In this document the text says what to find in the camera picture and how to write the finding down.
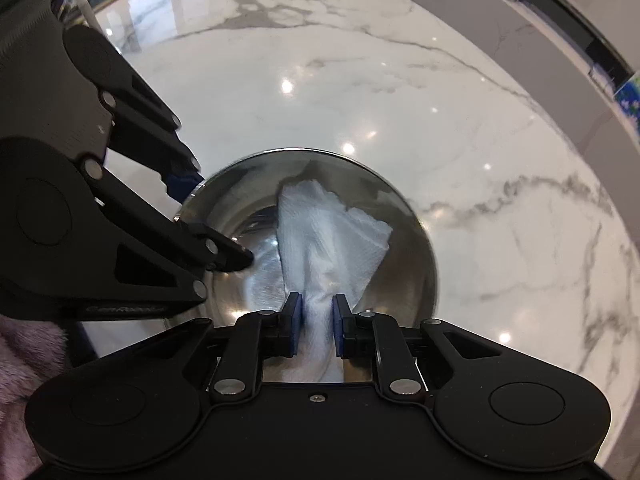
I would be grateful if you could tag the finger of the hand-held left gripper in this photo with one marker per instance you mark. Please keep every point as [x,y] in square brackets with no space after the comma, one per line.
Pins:
[181,183]
[225,255]

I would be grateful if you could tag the lotus pond painting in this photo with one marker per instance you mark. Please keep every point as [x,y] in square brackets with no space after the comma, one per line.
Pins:
[631,102]

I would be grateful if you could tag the white cloth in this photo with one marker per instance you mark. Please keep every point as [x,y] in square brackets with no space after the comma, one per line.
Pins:
[325,240]

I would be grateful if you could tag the person's left forearm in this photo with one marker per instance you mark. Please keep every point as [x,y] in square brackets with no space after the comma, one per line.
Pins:
[25,355]

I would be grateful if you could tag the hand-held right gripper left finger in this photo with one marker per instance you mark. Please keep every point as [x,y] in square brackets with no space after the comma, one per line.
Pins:
[296,325]

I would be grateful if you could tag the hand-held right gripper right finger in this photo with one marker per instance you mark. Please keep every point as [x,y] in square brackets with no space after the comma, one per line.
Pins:
[339,325]

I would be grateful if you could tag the white marble television cabinet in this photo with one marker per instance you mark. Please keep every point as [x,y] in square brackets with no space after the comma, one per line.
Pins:
[545,30]

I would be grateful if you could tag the blue steel bowl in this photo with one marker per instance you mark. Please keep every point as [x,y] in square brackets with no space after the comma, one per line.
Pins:
[400,265]

